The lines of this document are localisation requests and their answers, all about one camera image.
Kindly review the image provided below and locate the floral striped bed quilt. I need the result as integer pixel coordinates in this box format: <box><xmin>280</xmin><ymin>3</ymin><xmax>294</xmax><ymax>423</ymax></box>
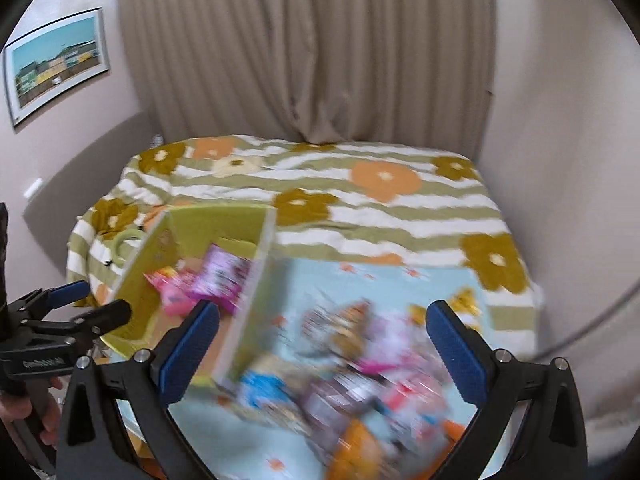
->
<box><xmin>66</xmin><ymin>134</ymin><xmax>538</xmax><ymax>356</ymax></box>

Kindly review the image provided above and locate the grey headboard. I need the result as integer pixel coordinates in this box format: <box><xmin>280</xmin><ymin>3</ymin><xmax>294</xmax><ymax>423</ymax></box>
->
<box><xmin>23</xmin><ymin>113</ymin><xmax>156</xmax><ymax>272</ymax></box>

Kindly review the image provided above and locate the magenta snack bag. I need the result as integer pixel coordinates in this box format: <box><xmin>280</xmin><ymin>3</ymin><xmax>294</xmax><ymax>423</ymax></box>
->
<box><xmin>188</xmin><ymin>244</ymin><xmax>250</xmax><ymax>314</ymax></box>

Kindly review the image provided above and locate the beige curtain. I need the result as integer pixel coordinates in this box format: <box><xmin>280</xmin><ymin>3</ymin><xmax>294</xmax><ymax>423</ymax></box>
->
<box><xmin>118</xmin><ymin>0</ymin><xmax>497</xmax><ymax>157</ymax></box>

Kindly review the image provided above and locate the black cable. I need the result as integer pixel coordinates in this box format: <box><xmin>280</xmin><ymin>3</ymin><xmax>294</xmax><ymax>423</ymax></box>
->
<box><xmin>529</xmin><ymin>278</ymin><xmax>640</xmax><ymax>363</ymax></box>

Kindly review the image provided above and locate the white wall switch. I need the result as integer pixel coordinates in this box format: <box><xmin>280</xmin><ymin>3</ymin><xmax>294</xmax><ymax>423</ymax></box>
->
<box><xmin>23</xmin><ymin>178</ymin><xmax>43</xmax><ymax>200</ymax></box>

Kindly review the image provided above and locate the light blue daisy tablecloth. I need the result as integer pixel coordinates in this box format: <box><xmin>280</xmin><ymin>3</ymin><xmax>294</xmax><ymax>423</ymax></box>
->
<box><xmin>169</xmin><ymin>259</ymin><xmax>494</xmax><ymax>479</ymax></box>

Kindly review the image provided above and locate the blue yellow snack bag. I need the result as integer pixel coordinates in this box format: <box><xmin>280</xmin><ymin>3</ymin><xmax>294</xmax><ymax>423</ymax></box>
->
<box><xmin>236</xmin><ymin>370</ymin><xmax>296</xmax><ymax>412</ymax></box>

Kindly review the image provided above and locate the framed houses picture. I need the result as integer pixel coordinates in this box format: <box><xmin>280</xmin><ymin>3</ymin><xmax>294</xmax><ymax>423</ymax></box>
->
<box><xmin>2</xmin><ymin>8</ymin><xmax>110</xmax><ymax>127</ymax></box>

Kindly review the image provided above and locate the green cardboard box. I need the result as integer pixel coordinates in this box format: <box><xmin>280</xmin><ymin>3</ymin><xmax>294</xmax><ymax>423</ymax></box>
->
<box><xmin>102</xmin><ymin>203</ymin><xmax>276</xmax><ymax>390</ymax></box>

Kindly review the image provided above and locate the left hand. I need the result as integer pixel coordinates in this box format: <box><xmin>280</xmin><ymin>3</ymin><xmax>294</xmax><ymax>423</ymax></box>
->
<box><xmin>0</xmin><ymin>376</ymin><xmax>65</xmax><ymax>449</ymax></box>

